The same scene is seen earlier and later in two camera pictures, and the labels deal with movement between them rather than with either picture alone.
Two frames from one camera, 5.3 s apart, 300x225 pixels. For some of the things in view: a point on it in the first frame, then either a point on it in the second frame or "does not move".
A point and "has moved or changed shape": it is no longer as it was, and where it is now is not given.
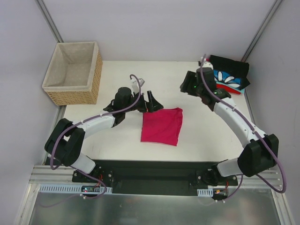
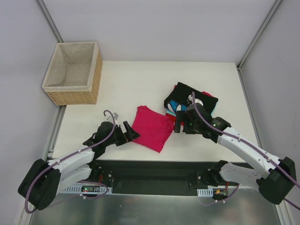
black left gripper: x=144 y=103 -> x=122 y=137
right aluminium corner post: x=266 y=21 does not move
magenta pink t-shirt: x=163 y=126 has moved or changed shape
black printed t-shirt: x=232 y=73 -> x=176 y=99
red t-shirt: x=218 y=86 -> x=173 y=117
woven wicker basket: x=73 y=76 does not move
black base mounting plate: x=137 y=177 does not move
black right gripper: x=190 y=82 -> x=185 y=122
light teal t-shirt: x=241 y=91 -> x=169 y=112
